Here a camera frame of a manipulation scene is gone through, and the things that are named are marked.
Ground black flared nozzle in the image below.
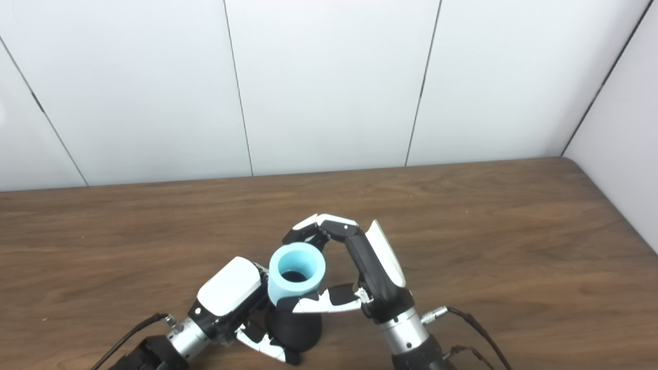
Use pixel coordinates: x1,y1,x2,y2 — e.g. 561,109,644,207
265,270,323,354

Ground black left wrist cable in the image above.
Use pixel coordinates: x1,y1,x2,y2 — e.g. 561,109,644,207
90,312,178,370

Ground light-blue hose piece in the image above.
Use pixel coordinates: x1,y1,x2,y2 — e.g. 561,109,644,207
267,242,326,305

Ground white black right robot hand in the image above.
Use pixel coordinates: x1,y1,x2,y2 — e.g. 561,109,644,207
282,213,415,324

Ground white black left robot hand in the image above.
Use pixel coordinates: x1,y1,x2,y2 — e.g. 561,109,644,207
188,256,301,366

